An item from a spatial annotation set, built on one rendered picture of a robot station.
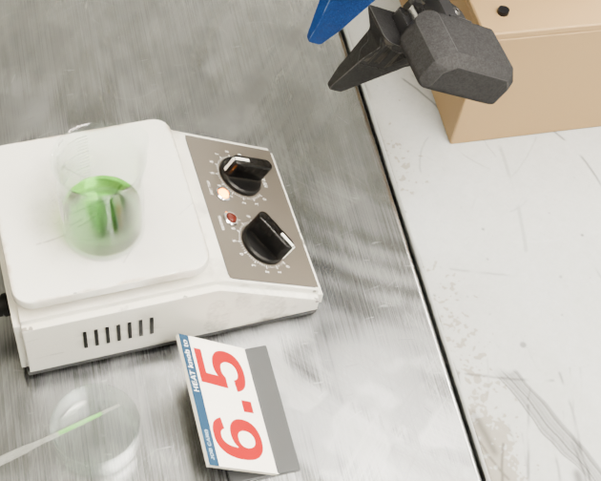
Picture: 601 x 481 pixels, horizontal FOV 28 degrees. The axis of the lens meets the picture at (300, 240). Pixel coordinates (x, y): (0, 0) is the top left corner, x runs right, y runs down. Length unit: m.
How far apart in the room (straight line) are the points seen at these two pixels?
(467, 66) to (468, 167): 0.28
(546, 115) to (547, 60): 0.07
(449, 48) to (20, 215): 0.29
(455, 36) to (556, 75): 0.26
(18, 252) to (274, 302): 0.17
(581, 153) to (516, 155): 0.05
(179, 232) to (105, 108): 0.20
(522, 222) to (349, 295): 0.15
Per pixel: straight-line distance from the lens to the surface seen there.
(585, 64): 0.89
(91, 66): 0.94
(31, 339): 0.74
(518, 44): 0.85
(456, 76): 0.64
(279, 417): 0.77
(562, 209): 0.90
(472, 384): 0.81
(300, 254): 0.80
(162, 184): 0.76
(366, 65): 0.70
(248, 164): 0.80
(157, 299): 0.74
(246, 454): 0.74
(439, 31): 0.64
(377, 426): 0.78
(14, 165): 0.77
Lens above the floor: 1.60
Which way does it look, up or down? 56 degrees down
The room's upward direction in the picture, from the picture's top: 10 degrees clockwise
